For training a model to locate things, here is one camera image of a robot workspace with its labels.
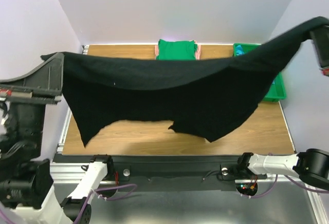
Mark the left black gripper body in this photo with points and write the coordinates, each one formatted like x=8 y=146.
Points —
x=29 y=110

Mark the black t shirt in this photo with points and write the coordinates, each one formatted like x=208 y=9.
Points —
x=207 y=98

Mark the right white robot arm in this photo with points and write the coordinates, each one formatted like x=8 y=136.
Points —
x=311 y=166

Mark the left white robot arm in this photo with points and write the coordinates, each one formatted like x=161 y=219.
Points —
x=27 y=187

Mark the green plastic tray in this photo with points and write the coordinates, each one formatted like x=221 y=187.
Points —
x=277 y=89

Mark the teal t shirt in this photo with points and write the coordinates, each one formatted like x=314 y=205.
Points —
x=239 y=50

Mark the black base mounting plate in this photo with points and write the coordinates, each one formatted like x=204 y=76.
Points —
x=175 y=173

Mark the folded pink t shirt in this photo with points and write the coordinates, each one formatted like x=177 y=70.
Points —
x=196 y=54

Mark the folded green t shirt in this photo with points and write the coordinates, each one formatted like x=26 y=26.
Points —
x=179 y=50

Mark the aluminium frame rail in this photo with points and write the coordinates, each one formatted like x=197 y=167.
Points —
x=66 y=168

